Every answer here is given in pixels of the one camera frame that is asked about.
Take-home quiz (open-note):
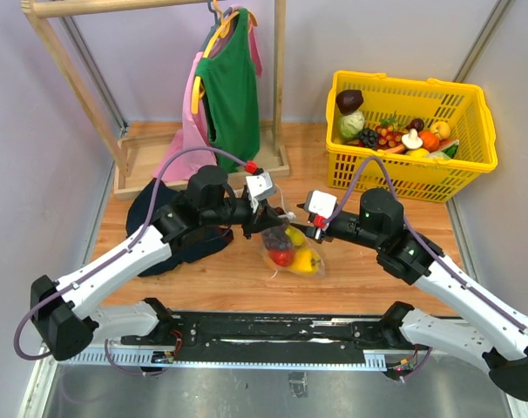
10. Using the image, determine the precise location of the watermelon slice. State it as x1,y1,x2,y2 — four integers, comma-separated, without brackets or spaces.
436,138,460,159

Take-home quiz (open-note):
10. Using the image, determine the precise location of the purple grape bunch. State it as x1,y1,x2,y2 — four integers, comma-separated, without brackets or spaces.
261,226,293,251

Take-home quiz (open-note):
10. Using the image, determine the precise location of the white mushroom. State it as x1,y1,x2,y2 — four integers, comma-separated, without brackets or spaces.
401,128,423,151

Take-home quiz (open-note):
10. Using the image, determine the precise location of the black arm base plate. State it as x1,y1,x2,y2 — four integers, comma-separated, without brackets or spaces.
120,311,415,365

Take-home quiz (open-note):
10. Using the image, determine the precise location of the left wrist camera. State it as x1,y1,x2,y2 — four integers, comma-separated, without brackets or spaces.
245,161,276,212

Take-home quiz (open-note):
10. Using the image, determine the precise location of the dark purple round fruit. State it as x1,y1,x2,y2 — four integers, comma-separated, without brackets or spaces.
335,90,364,115

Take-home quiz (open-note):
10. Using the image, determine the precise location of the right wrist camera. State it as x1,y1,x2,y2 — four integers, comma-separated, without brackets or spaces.
303,190,337,229

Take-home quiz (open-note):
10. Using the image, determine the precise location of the dark navy cloth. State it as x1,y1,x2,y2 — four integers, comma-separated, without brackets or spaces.
125,179,234,278

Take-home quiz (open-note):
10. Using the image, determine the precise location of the yellow plastic basket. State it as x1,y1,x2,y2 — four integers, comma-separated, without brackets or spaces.
326,71,498,203

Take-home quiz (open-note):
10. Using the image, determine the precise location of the green cabbage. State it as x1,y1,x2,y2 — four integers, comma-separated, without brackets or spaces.
337,110,365,140

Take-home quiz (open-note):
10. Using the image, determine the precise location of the clear dotted zip top bag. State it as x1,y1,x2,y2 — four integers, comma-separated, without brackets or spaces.
259,182,327,280

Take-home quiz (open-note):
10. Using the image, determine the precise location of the yellow clothes hanger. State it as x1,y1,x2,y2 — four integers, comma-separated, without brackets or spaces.
191,10,240,115

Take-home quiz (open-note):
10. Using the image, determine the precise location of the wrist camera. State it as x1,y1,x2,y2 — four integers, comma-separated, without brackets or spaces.
245,161,276,212
303,190,337,229

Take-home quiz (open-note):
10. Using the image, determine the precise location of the pink shirt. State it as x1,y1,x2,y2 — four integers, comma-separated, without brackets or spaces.
152,4,265,183

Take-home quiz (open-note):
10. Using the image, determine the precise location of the wooden clothes rack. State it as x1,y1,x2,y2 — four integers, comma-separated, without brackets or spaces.
21,1,290,200

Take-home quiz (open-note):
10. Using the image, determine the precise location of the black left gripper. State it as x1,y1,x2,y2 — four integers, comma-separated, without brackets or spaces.
203,197,284,239

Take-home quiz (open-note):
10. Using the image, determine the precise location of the yellow peach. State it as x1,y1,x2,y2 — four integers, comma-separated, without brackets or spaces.
430,121,451,140

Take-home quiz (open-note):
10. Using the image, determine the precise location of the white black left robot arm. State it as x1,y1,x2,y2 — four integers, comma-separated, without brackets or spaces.
28,164,282,361

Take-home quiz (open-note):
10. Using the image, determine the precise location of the yellow bell pepper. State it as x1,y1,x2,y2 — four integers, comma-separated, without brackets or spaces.
285,226,307,247
289,247,322,275

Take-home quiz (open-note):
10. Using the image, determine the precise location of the green tank top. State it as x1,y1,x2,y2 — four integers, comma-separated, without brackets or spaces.
195,8,260,161

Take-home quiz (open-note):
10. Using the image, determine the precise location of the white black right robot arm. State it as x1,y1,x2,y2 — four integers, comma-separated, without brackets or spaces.
303,188,528,401

